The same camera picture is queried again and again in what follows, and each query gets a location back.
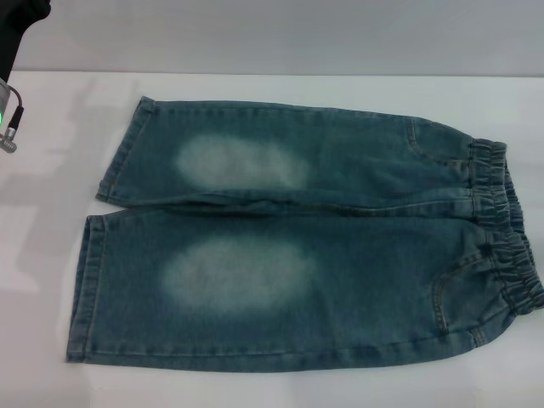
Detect blue denim shorts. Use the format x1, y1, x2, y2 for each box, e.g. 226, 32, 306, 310
64, 96, 544, 374

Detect black cable with silver connector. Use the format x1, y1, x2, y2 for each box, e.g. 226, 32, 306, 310
0, 86, 26, 154

